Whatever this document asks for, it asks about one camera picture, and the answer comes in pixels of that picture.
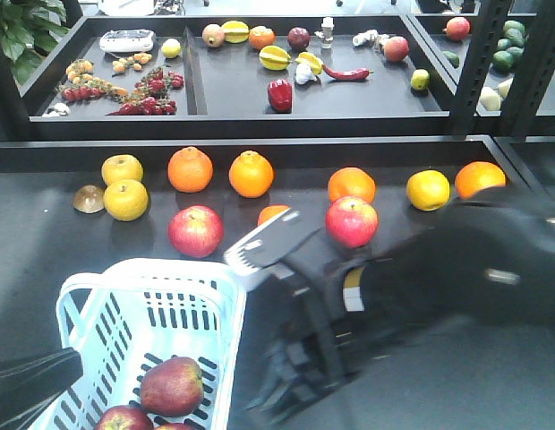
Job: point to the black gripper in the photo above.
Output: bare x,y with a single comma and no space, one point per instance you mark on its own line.
316,352

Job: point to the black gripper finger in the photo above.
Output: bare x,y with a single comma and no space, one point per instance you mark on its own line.
29,385

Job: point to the dark red apple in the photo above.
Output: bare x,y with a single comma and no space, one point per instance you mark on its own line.
124,417
173,388

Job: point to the light blue plastic basket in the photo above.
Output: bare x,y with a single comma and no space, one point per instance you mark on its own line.
137,314

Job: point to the dark red apple front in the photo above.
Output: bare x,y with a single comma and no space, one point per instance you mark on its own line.
173,388

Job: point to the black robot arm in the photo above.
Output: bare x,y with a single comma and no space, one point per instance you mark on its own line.
490,257

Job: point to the small orange centre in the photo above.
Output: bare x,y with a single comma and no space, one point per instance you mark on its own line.
270,212

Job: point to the red apple left tray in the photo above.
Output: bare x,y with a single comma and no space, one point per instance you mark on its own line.
351,221

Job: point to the orange with knob centre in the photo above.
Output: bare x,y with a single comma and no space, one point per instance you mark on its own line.
251,175

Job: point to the red apple left centre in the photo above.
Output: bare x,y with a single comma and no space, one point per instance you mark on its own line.
196,231

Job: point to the large orange grapefruit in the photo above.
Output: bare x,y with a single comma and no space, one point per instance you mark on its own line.
351,181

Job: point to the orange with knob left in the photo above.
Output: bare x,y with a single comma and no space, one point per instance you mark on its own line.
189,170

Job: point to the yellow round citrus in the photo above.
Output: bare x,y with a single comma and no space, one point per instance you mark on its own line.
428,190

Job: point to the black wooden produce stand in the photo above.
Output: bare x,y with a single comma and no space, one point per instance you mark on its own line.
459,376

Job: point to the red bell pepper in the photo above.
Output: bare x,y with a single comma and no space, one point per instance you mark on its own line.
280,95

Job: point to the yellow pear apple front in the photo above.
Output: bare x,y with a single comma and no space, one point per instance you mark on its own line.
126,200

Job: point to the yellow pear apple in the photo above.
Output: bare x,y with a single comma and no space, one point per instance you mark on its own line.
126,200
121,166

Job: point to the yellow pear apple back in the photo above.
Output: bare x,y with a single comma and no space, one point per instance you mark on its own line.
121,166

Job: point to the red chili pepper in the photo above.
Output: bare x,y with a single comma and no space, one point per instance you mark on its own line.
355,75

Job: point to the brown mushroom cap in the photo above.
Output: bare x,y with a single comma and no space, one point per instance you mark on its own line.
89,199

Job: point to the large orange with knob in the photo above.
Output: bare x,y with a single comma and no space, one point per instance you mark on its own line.
477,176

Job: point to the green potted plant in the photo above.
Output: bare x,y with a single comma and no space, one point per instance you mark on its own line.
29,31

